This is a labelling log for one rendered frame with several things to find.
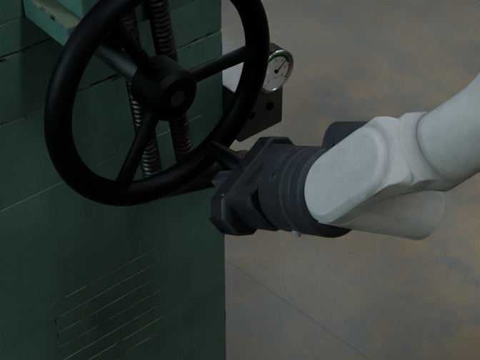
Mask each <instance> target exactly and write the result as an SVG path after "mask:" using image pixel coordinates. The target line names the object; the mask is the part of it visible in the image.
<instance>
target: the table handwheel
mask: <svg viewBox="0 0 480 360"><path fill-rule="evenodd" d="M145 1H147V0H99V1H98V2H97V3H96V4H95V5H94V6H93V7H92V8H91V9H90V10H89V11H88V12H87V14H86V15H85V16H84V17H83V19H82V20H81V21H80V22H79V24H78V25H77V26H76V28H75V29H74V31H73V32H72V33H71V36H70V37H69V38H68V40H67V42H66V43H65V45H64V47H63V49H62V50H61V53H60V55H59V57H58V59H57V61H56V64H55V66H54V70H53V72H52V74H51V78H50V81H49V85H48V89H47V92H46V99H45V105H44V136H45V141H46V147H47V150H48V153H49V156H50V159H51V161H52V163H53V165H54V167H55V169H56V171H57V172H58V174H59V176H60V177H61V178H62V179H63V180H64V182H65V183H66V184H67V185H68V186H69V187H71V188H72V189H73V190H74V191H75V192H76V193H78V194H80V195H81V196H83V197H84V198H86V199H89V200H91V201H94V202H96V203H100V204H105V205H109V206H135V205H139V204H145V203H149V202H151V201H156V200H158V199H161V198H164V197H165V196H168V195H170V194H172V193H174V192H176V191H178V190H180V189H182V188H184V187H185V186H187V185H188V184H190V183H191V182H192V181H194V180H195V179H197V178H198V177H200V176H201V175H202V174H203V173H204V172H205V171H207V170H208V169H209V168H210V167H211V166H212V165H213V164H215V163H216V161H215V160H214V159H213V158H212V157H211V155H210V154H209V153H208V152H207V151H206V148H207V146H208V145H209V143H210V142H212V141H217V142H219V143H220V144H223V145H224V146H227V147H230V146H231V145H232V143H233V142H234V141H235V139H236V138H237V136H238V135H239V134H240V132H241V130H242V129H243V128H244V126H245V124H246V123H247V121H248V119H249V117H250V116H251V113H252V111H253V110H254V107H255V106H256V103H257V101H258V99H259V95H260V93H261V90H262V87H263V85H264V80H265V78H266V72H267V68H268V64H269V52H270V36H269V24H268V20H267V17H266V12H265V9H264V6H263V4H262V2H261V0H230V1H231V3H232V4H233V5H234V6H235V7H236V10H237V11H238V13H239V16H240V17H241V21H242V24H243V27H244V35H245V46H242V47H240V48H238V49H235V50H233V51H231V52H229V53H227V54H224V55H222V56H220V57H218V58H215V59H212V60H211V61H207V62H205V63H202V64H199V65H197V66H194V67H192V68H190V69H185V68H184V67H182V66H181V65H179V64H178V63H176V62H175V61H174V60H173V59H171V58H169V57H168V56H165V55H156V56H153V57H150V56H149V55H148V54H147V53H146V52H145V51H144V49H143V48H142V47H141V46H140V44H139V43H138V42H137V40H136V39H135V38H134V36H133V35H132V34H131V32H130V31H129V30H128V28H127V27H126V25H125V24H124V23H123V21H122V19H123V18H124V17H125V16H126V15H127V14H128V13H129V12H131V11H132V10H134V9H135V8H136V7H137V6H139V5H140V4H142V3H144V2H145ZM109 32H110V33H111V36H108V37H106V35H107V34H108V33H109ZM118 43H119V44H120V45H121V46H122V48H123V49H124V50H125V51H122V50H121V49H120V48H119V44H118ZM93 55H94V56H96V57H97V58H98V59H100V60H101V61H102V62H104V63H105V64H106V65H107V66H109V67H110V68H111V69H113V70H114V71H115V72H116V73H117V74H119V75H120V76H122V77H123V78H124V79H126V80H127V81H128V82H129V83H130V84H131V95H132V97H133V99H134V101H135V102H137V103H138V104H139V105H141V106H142V107H144V108H145V109H146V110H145V112H144V115H143V117H142V120H141V123H140V124H139V127H138V130H137V132H136V136H135V137H134V140H133V143H132V145H131V148H130V149H129V152H128V154H127V156H126V159H125V161H124V163H123V166H122V168H121V170H120V172H119V175H118V176H117V178H116V181H114V180H110V179H105V178H104V177H101V176H99V175H97V174H95V173H94V172H93V171H91V170H90V169H89V168H88V167H87V166H86V165H85V163H84V162H83V161H82V160H81V158H80V156H79V154H78V152H77V150H76V146H75V143H74V138H73V132H72V113H73V107H74V100H75V97H76V92H77V89H78V86H79V83H80V81H81V78H82V75H83V73H84V71H85V69H86V66H87V64H88V63H89V61H90V59H91V57H92V56H93ZM242 62H243V63H244V65H243V69H242V72H241V77H240V79H239V83H238V86H237V88H236V91H235V93H234V96H233V98H232V100H231V102H230V104H229V106H228V108H227V109H226V111H225V112H224V115H223V116H222V117H221V119H220V120H219V122H218V124H217V125H216V126H215V127H214V129H213V130H212V131H211V133H210V134H209V135H208V136H207V137H206V138H205V139H204V140H203V141H202V142H201V143H200V144H199V145H198V146H197V147H196V148H195V149H194V150H193V151H192V152H191V153H190V154H189V155H187V156H186V157H184V158H183V159H182V160H181V161H179V162H178V163H176V164H174V165H173V166H171V167H169V168H168V169H166V170H164V171H162V172H160V173H158V174H155V175H153V176H150V177H147V178H144V179H139V180H134V181H133V178H134V175H135V173H136V170H137V169H138V166H139V163H140V161H141V158H142V156H143V154H144V151H145V149H146V147H147V145H148V143H149V140H150V138H151V136H152V134H153V132H154V129H155V128H156V125H157V124H158V122H159V120H161V121H171V120H174V119H176V118H178V117H180V116H181V115H183V114H184V113H185V112H186V111H187V110H188V109H189V108H190V106H191V105H192V104H193V102H194V99H195V96H196V90H197V84H196V83H197V82H199V81H201V80H203V79H206V78H208V77H210V76H212V75H214V74H217V73H219V72H220V71H223V70H225V69H228V68H230V67H233V66H236V65H237V64H240V63H242Z"/></svg>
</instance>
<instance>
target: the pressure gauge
mask: <svg viewBox="0 0 480 360"><path fill-rule="evenodd" d="M287 57H288V58H287ZM285 60H286V61H285ZM283 63H284V64H283ZM282 64H283V66H282V67H281V68H280V66H281V65H282ZM293 67H294V59H293V56H292V55H291V53H290V52H289V51H287V50H284V49H283V48H281V47H280V46H278V45H276V44H275V43H271V42H270V52H269V64H268V68H267V72H266V78H265V80H264V85H263V87H262V90H261V93H260V95H265V94H267V93H268V92H273V91H276V90H278V89H280V88H281V87H282V86H283V85H284V84H285V83H286V82H287V81H288V79H289V77H290V76H291V73H292V71H293ZM279 68H280V69H279ZM278 69H279V72H278V73H277V74H276V73H274V70H278Z"/></svg>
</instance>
